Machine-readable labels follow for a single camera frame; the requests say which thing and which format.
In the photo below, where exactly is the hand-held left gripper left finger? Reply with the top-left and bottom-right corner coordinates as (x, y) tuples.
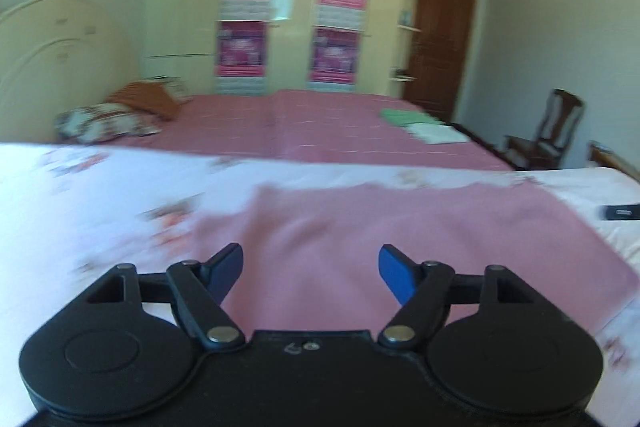
(85, 243), (246, 353)

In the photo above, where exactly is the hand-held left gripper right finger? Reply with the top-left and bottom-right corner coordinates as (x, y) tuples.
(377, 245), (543, 348)

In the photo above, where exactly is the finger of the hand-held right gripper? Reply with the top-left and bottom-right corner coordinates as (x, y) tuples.
(600, 203), (640, 222)

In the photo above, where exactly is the pink long-sleeved sweater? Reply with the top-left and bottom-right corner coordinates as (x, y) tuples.
(192, 184), (633, 343)

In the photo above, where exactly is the dark wooden chair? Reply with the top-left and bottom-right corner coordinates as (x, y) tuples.
(502, 88), (586, 170)

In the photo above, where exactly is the folded white cloth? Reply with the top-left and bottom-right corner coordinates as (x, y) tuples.
(407, 123), (471, 145)

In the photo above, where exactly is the folded green cloth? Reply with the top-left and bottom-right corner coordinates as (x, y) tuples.
(380, 108), (441, 128)

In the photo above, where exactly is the pink bed sheet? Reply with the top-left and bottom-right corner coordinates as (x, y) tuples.
(115, 89), (516, 171)

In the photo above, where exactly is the orange pillow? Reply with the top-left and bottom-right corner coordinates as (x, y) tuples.
(107, 82), (181, 121)

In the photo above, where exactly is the small floral pillow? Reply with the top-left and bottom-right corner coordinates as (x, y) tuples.
(150, 77), (194, 104)

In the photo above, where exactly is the floral brown pillow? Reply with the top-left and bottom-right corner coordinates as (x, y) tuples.
(55, 103), (163, 144)

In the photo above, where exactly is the brown wooden door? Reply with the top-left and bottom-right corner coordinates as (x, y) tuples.
(402, 0), (478, 122)

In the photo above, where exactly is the cream corner shelf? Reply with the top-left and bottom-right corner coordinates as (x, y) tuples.
(389, 0), (430, 82)

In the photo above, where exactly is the cream round headboard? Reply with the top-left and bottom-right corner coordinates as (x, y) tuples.
(0, 0), (141, 144)

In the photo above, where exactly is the wooden bed frame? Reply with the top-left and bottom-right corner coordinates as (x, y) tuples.
(587, 142), (640, 182)

